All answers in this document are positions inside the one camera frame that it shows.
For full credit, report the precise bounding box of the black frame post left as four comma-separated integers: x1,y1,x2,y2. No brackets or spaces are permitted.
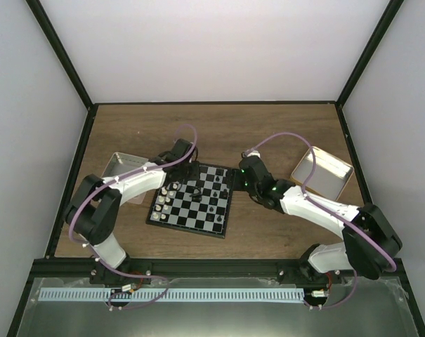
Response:
25,0,93,111

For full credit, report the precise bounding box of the black frame post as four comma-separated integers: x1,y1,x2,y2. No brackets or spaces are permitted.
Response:
336,0,404,107
25,0,93,111

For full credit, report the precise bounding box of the black white chessboard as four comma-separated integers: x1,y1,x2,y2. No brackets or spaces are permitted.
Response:
146,164,235,239

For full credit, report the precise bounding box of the black frame post right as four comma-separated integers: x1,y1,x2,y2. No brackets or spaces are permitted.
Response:
336,0,404,107

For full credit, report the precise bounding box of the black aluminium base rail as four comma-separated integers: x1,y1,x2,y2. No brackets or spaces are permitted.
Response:
32,258,403,285

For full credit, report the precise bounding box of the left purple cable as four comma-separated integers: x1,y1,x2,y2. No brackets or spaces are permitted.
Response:
68,124,199,312

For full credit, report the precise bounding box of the gold square tin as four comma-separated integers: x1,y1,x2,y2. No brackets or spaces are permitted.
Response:
290,147,354,201

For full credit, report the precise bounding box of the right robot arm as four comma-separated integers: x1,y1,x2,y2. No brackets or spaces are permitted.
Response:
239,154,403,283

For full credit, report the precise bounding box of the pink square tin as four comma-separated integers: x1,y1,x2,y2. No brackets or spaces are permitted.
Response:
103,152,150,204

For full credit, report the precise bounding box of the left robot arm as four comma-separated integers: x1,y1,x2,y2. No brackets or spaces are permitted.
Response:
63,139,198,284

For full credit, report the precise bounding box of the light blue slotted cable duct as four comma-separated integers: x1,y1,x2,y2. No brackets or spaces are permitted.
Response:
38,287,304,303

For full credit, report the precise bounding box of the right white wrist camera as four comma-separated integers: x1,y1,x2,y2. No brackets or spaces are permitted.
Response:
242,149,261,157

